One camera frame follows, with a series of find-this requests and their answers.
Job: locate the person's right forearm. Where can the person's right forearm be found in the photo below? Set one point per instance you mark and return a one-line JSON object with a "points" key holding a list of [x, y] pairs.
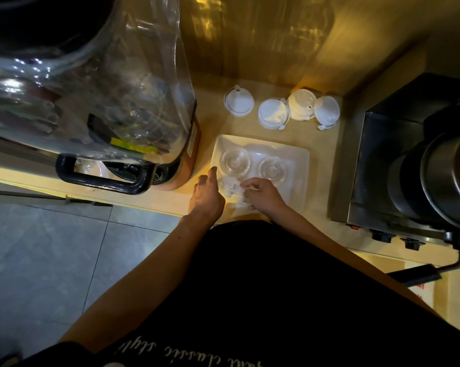
{"points": [[348, 259]]}

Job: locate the blender with clear cover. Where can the blender with clear cover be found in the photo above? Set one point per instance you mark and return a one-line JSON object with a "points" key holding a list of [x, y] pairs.
{"points": [[119, 91]]}

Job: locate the person's black shirt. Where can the person's black shirt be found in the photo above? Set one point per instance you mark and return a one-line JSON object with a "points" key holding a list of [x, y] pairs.
{"points": [[272, 294]]}

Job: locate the person's left hand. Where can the person's left hand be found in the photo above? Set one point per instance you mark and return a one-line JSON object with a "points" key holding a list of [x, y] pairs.
{"points": [[209, 202]]}

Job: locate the steel round pot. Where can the steel round pot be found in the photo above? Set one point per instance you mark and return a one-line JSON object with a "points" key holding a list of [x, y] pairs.
{"points": [[447, 179]]}

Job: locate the person's left forearm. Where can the person's left forearm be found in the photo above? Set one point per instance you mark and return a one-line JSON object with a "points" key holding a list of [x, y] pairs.
{"points": [[149, 282]]}

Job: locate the tall stack of white lids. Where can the tall stack of white lids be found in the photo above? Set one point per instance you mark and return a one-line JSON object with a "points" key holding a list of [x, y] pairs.
{"points": [[230, 185]]}

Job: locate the steel pot machine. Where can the steel pot machine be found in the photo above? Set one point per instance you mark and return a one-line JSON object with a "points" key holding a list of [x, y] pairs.
{"points": [[375, 168]]}

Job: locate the clear plastic bag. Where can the clear plastic bag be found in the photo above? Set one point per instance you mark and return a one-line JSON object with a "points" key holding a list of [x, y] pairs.
{"points": [[90, 168]]}

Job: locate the person's right hand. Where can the person's right hand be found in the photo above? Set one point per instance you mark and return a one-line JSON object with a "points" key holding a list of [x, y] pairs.
{"points": [[268, 198]]}

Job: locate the black machine knob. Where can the black machine knob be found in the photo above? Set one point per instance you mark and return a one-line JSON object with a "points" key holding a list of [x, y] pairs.
{"points": [[382, 236], [412, 243]]}

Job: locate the white plastic tray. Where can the white plastic tray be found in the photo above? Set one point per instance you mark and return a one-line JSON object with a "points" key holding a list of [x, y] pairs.
{"points": [[295, 168]]}

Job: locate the white label red print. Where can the white label red print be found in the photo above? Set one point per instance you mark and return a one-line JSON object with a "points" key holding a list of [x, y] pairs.
{"points": [[423, 298]]}

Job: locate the black blender jar top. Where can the black blender jar top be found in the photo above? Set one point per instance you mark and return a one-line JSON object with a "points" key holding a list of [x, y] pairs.
{"points": [[42, 19]]}

